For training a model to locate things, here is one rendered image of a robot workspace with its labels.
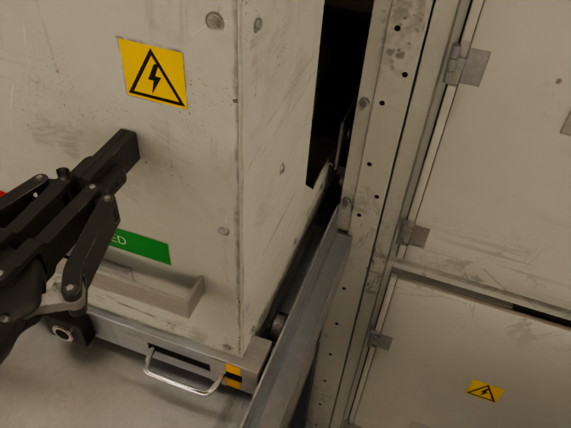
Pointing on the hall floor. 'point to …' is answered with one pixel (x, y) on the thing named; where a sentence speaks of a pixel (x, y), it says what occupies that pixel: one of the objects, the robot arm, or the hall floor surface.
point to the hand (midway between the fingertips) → (109, 166)
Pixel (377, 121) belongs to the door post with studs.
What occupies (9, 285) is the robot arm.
